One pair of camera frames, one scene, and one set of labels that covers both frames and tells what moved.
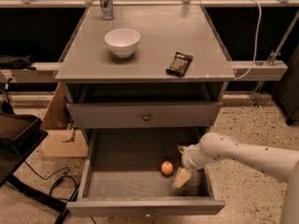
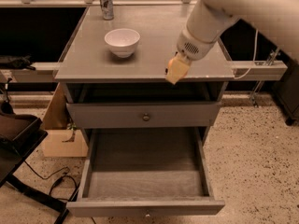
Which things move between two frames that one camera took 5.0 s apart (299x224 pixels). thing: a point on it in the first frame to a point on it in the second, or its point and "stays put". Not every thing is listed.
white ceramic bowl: (122, 41) stays put
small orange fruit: (166, 167) to (170, 66)
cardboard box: (59, 141) stays put
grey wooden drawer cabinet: (138, 66) stays put
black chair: (20, 134) stays put
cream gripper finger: (182, 175) to (180, 66)
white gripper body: (186, 159) to (192, 48)
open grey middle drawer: (130, 173) stays put
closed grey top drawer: (145, 115) stays put
